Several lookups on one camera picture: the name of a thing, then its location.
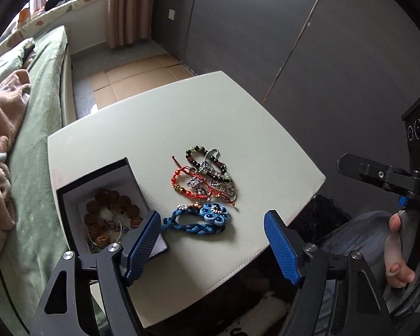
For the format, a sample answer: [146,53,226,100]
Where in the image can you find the green leaf print pillow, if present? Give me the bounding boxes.
[0,37,36,88]

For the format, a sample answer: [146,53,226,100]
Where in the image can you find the dark beaded bracelet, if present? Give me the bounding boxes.
[185,144,232,183]

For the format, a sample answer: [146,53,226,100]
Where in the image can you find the person's right hand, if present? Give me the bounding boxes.
[383,213,420,288]

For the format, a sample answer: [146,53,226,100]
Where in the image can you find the black lace cloth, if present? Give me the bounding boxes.
[290,194,353,243]

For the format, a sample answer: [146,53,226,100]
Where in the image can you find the silver chain bracelet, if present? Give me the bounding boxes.
[187,148,239,208]

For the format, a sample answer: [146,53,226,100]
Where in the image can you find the brown beaded bracelet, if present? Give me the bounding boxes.
[84,190,144,246]

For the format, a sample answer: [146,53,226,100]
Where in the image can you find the flattened cardboard sheet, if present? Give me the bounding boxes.
[90,53,197,108]

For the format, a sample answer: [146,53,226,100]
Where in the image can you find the bed with green sheet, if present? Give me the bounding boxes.
[0,25,107,336]

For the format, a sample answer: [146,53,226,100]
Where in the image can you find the blue braided flower bracelet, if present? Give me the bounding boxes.
[161,202,234,234]

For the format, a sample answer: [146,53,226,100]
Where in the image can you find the red cord bracelet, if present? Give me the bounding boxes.
[170,154,232,199]

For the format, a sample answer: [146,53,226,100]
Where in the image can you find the black jewelry box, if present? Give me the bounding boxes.
[55,157,169,257]

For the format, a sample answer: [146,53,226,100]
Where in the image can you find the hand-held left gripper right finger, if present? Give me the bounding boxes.
[264,210,395,336]

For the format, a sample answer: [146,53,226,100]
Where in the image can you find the beige curtain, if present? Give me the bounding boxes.
[106,0,159,48]

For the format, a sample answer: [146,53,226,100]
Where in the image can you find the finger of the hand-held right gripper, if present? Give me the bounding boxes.
[335,153,420,194]

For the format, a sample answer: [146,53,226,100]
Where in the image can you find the white furry slipper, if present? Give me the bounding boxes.
[227,292,292,336]

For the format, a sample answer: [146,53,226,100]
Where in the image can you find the silver bangle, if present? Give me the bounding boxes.
[87,213,130,244]

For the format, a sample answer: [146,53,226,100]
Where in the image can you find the person's grey trouser leg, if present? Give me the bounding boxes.
[313,211,408,336]

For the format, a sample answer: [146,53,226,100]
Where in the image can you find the leaf print quilt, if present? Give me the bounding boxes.
[17,0,109,36]

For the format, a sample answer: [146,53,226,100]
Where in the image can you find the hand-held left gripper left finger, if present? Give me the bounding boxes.
[30,211,162,336]

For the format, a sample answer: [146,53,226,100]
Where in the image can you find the beige fleece blanket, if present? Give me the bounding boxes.
[0,69,32,278]

